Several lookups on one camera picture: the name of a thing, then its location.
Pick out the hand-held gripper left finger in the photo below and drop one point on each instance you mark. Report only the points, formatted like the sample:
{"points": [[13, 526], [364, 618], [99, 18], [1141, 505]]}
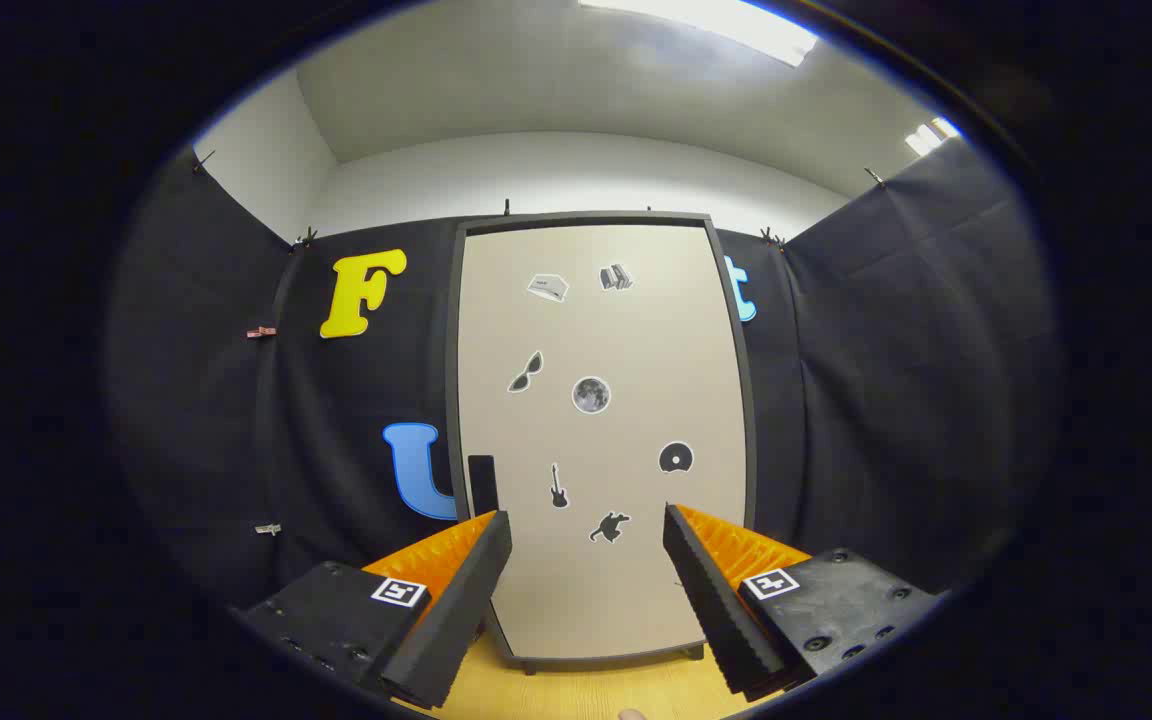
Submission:
{"points": [[456, 620]]}

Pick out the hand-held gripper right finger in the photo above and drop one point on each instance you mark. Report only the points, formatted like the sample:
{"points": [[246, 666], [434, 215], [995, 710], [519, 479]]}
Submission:
{"points": [[716, 610]]}

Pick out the beige cabinet door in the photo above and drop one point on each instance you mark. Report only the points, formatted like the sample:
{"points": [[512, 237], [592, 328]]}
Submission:
{"points": [[626, 340]]}

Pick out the black backdrop cloth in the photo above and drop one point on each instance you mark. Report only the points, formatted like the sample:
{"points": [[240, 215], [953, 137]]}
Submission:
{"points": [[886, 350]]}

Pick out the grey cabinet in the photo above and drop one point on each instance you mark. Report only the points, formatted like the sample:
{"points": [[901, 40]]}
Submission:
{"points": [[586, 218]]}

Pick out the small ceiling light panel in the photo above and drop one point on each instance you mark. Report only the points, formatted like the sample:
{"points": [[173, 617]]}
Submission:
{"points": [[931, 137]]}

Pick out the large ceiling light panel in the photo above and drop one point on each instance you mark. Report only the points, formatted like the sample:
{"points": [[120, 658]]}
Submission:
{"points": [[736, 25]]}

